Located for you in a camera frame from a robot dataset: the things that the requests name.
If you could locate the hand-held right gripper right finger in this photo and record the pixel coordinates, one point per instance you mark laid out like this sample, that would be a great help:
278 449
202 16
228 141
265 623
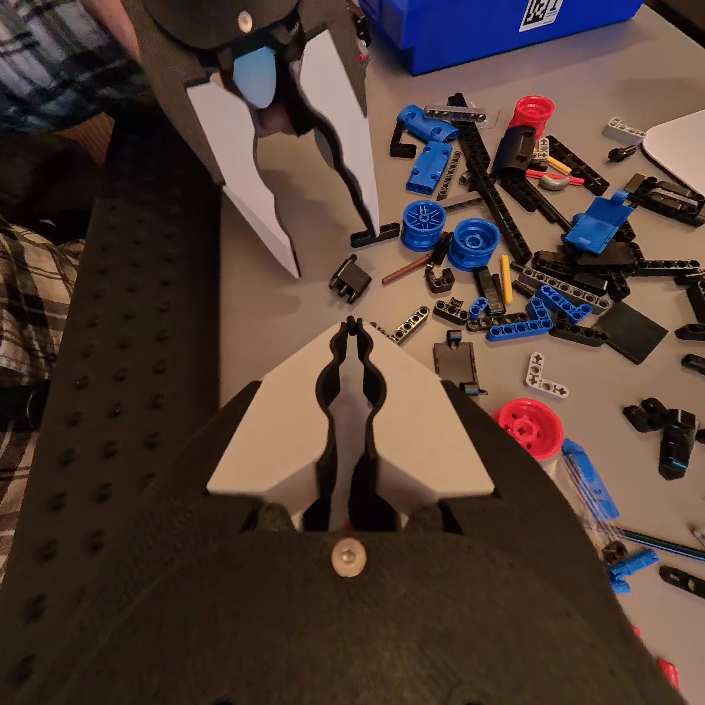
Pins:
429 440

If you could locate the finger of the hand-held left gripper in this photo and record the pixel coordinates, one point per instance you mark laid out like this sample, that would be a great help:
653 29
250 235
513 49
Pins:
231 148
341 110

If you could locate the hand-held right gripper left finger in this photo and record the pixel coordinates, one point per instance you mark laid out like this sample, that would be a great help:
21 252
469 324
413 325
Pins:
275 440

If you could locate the small black pin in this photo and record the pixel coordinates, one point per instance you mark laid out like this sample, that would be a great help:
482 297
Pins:
351 326

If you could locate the black connector assembly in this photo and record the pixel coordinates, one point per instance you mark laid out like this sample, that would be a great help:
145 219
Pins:
350 281

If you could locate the black bar with blue pin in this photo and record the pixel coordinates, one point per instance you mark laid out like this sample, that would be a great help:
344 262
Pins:
675 440

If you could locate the grey desk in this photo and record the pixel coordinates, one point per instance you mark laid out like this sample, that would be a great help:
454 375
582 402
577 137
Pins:
275 308

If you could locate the person's left hand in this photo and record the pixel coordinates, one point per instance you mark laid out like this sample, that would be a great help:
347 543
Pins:
275 121

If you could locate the short black L beam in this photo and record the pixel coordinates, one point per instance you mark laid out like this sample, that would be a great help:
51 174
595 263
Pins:
399 146

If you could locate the black flat clip panel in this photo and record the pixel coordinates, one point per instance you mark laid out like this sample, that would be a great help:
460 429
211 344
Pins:
454 363

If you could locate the blue curved panel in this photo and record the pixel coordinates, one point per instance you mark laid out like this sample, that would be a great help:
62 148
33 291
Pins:
427 124

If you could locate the red wheel rim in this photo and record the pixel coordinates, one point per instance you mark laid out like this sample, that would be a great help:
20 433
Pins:
531 113
529 429

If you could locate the blue rectangular panel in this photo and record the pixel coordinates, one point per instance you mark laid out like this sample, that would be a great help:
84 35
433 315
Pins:
429 165

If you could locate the grey seven-hole beam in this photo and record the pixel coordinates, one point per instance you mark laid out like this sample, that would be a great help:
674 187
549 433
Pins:
454 113

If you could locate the black wedge piece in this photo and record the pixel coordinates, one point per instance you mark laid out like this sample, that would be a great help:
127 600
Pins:
457 100

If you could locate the black L-shaped beam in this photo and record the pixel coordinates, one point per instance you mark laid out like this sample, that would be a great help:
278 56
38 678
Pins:
407 325

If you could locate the dark grey nine-hole beam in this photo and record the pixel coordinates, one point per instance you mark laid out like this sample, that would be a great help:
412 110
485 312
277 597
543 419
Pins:
449 173

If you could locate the black five-hole beam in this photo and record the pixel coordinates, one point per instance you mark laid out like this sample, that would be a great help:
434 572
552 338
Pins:
385 231

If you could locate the black double connector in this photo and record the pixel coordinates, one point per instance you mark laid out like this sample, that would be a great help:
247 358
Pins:
450 311

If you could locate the short black straight beam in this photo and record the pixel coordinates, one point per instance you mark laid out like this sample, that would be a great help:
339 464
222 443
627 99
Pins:
495 322

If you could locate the blue wheel rim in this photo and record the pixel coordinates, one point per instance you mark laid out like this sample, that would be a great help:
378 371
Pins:
473 242
423 223

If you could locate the small blue connector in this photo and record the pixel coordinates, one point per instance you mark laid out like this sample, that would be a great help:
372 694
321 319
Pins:
478 305

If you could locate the blue L-shaped beam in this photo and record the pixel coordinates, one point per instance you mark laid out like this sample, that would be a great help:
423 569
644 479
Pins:
523 328

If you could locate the dark grey flat strip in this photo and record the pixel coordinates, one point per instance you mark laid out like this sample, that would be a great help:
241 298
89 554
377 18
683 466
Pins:
462 205

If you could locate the black U-shaped connector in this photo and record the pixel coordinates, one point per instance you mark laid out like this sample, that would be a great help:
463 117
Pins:
438 282

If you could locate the black rectangular brick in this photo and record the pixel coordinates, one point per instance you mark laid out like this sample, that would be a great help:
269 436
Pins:
487 289

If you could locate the clear bag of small pins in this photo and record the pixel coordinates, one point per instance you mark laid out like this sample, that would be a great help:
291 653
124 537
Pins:
589 495

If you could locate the black thin liftarm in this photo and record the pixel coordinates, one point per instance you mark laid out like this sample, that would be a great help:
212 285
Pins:
440 248

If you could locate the long black beam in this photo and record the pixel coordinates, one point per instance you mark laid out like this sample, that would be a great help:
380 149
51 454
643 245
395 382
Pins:
493 193

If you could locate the blue bin with square tag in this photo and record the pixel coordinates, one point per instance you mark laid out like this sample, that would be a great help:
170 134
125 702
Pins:
495 27

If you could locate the black curved panel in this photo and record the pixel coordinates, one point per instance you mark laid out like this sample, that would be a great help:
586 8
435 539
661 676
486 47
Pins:
512 151

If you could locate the black six-hole beam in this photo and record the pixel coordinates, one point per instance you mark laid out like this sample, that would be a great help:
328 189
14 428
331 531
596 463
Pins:
578 333

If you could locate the blue bent short beam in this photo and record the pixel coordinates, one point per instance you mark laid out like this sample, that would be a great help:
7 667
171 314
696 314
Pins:
562 300

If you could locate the red axle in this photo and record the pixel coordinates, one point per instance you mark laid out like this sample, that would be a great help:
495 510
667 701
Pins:
531 174

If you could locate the long grey beam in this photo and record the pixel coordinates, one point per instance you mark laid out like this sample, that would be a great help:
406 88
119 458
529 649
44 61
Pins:
562 286

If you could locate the black eleven-hole beam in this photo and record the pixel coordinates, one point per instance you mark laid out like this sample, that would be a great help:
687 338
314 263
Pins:
537 201

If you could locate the black clip piece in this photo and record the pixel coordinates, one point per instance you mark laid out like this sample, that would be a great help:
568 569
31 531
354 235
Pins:
644 416

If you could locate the short yellow axle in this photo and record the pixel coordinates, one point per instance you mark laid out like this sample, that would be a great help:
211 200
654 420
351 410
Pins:
557 164

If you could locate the silver curved pipe piece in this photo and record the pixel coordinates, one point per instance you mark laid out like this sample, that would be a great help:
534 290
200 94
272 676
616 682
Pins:
553 182

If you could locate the black square panel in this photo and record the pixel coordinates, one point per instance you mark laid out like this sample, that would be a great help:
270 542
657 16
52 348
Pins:
630 330

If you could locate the scattered small pins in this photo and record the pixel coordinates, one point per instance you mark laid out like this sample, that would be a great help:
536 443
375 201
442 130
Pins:
633 564

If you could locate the thin black beam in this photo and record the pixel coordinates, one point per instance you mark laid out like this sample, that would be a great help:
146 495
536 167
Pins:
578 165

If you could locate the blue folded panel piece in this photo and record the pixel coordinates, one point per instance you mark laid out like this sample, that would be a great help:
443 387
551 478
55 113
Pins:
597 226

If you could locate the small pale grey beam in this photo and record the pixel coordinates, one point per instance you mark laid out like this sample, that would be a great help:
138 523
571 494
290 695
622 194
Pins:
622 131

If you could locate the small black pin connector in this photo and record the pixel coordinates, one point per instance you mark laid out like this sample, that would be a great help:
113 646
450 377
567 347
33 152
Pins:
622 152

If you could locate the black studded base plate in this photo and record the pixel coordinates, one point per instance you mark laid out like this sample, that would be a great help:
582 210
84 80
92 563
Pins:
137 330

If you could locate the black frame piece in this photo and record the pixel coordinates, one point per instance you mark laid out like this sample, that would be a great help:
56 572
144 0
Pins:
669 198

